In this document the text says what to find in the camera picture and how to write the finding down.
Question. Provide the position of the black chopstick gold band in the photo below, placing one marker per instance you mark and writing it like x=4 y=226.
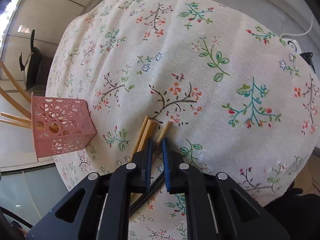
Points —
x=146 y=196

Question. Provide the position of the dark brown woven bin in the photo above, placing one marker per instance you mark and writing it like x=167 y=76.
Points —
x=41 y=71

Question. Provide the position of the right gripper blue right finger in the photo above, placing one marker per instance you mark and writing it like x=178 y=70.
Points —
x=174 y=177

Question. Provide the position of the light bamboo chopstick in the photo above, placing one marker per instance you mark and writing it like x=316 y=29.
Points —
x=163 y=132

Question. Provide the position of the white power strip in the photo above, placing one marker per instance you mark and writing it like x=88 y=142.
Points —
x=291 y=43

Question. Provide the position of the pink perforated utensil basket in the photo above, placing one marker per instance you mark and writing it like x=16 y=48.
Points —
x=60 y=125

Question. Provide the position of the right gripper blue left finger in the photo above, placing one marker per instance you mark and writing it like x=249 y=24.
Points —
x=142 y=173

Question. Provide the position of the floral tablecloth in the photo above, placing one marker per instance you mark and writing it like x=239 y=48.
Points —
x=238 y=99

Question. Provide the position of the black wok with lid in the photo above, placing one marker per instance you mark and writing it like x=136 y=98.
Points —
x=32 y=64

